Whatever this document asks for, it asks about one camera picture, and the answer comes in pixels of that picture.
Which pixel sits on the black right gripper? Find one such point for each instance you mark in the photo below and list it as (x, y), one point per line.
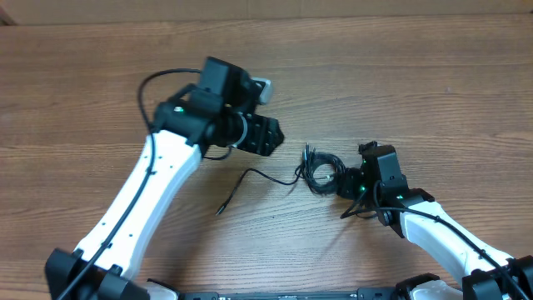
(347, 188)

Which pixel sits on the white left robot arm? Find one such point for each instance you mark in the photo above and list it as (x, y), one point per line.
(217, 110)

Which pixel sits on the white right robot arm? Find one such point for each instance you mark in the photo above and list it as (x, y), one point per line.
(481, 271)

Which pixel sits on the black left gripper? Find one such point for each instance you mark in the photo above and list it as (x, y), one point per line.
(258, 136)

